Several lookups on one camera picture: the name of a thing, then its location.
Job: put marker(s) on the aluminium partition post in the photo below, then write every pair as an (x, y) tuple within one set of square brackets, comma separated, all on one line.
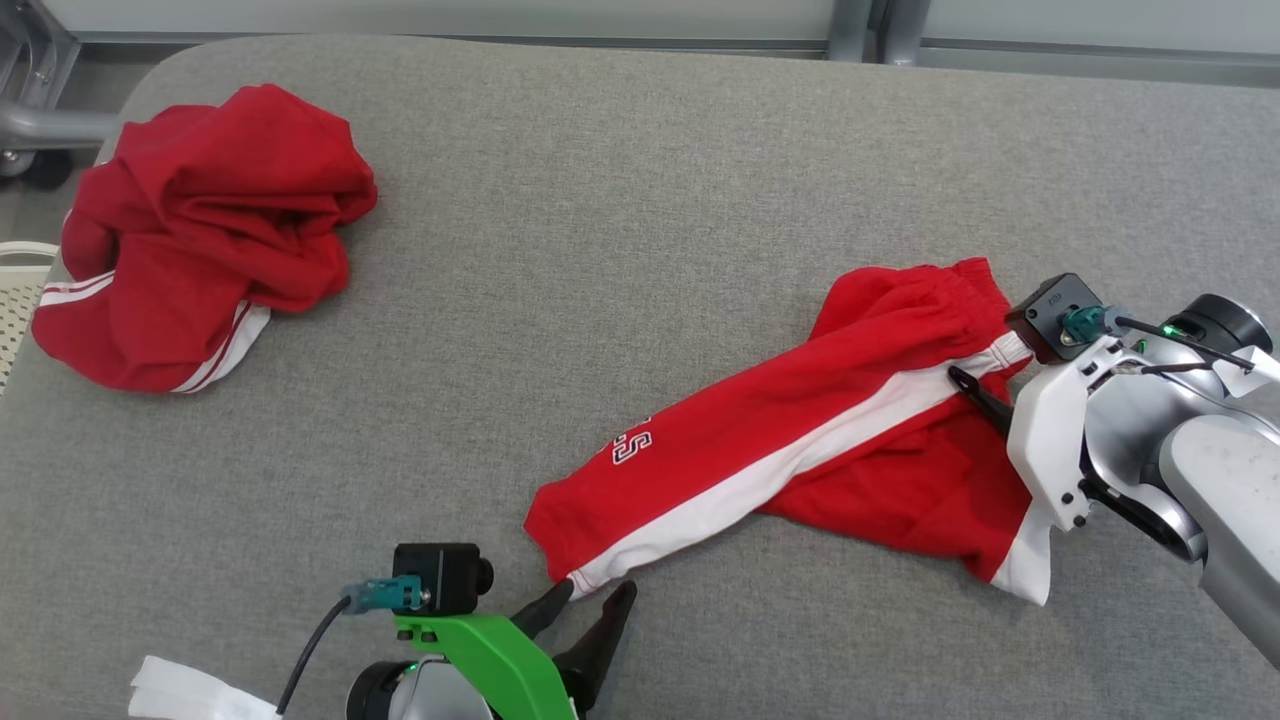
[(850, 30)]

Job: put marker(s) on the cream plastic laundry basket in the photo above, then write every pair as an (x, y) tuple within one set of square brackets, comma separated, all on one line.
[(25, 252)]

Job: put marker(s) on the red basketball jersey white trim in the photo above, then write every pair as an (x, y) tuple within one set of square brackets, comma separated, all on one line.
[(220, 200)]

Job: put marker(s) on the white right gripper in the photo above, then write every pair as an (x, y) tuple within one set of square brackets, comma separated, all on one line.
[(1045, 430)]

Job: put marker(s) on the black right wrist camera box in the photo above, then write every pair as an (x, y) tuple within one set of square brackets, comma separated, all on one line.
[(1050, 305)]

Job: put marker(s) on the red shorts with white stripe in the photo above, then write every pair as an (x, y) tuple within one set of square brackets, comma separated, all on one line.
[(800, 400)]

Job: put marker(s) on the black cart wheel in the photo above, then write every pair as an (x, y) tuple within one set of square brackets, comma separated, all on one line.
[(45, 168)]

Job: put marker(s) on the grey metal cart frame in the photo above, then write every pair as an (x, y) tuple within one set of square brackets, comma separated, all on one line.
[(40, 125)]

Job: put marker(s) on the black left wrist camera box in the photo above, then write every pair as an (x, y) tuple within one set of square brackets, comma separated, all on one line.
[(445, 575)]

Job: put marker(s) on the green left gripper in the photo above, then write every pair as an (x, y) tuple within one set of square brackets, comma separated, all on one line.
[(500, 660)]

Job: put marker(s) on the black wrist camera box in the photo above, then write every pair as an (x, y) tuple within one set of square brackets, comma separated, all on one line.
[(445, 575), (1050, 305)]

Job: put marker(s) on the grey partition base rail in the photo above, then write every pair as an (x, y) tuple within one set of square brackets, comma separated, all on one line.
[(1100, 62)]

